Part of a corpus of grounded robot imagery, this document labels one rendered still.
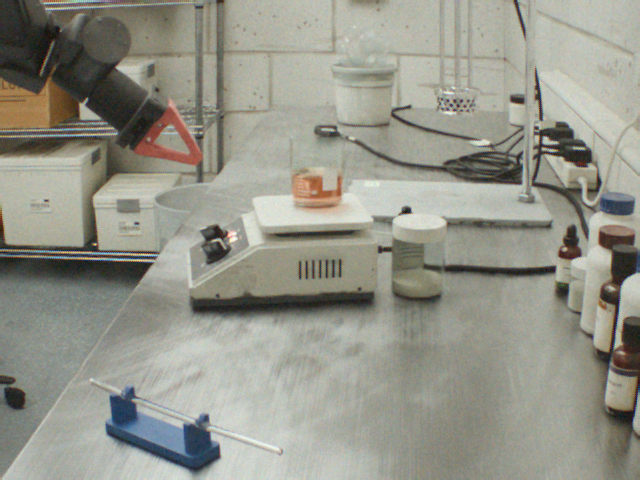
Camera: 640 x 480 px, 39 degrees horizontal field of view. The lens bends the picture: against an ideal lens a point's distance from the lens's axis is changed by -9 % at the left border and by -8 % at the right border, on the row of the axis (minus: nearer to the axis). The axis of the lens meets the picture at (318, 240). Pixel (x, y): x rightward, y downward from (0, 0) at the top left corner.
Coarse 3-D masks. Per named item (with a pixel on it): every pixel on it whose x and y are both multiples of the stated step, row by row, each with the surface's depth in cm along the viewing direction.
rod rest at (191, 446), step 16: (112, 400) 75; (112, 416) 75; (128, 416) 76; (144, 416) 77; (208, 416) 72; (112, 432) 75; (128, 432) 74; (144, 432) 74; (160, 432) 74; (176, 432) 74; (192, 432) 71; (208, 432) 73; (144, 448) 74; (160, 448) 72; (176, 448) 72; (192, 448) 71; (208, 448) 72; (192, 464) 71
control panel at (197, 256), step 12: (228, 228) 112; (240, 228) 109; (204, 240) 113; (228, 240) 108; (240, 240) 106; (192, 252) 111; (228, 252) 104; (192, 264) 108; (204, 264) 105; (216, 264) 103; (192, 276) 104
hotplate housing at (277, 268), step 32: (256, 224) 109; (256, 256) 102; (288, 256) 103; (320, 256) 103; (352, 256) 104; (192, 288) 103; (224, 288) 103; (256, 288) 103; (288, 288) 104; (320, 288) 104; (352, 288) 105
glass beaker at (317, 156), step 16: (288, 144) 108; (304, 144) 105; (320, 144) 104; (336, 144) 105; (304, 160) 105; (320, 160) 105; (336, 160) 106; (304, 176) 106; (320, 176) 105; (336, 176) 106; (304, 192) 106; (320, 192) 106; (336, 192) 107; (304, 208) 107; (320, 208) 106; (336, 208) 107
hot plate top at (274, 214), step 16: (256, 208) 108; (272, 208) 108; (288, 208) 108; (352, 208) 108; (272, 224) 102; (288, 224) 102; (304, 224) 102; (320, 224) 103; (336, 224) 103; (352, 224) 103; (368, 224) 103
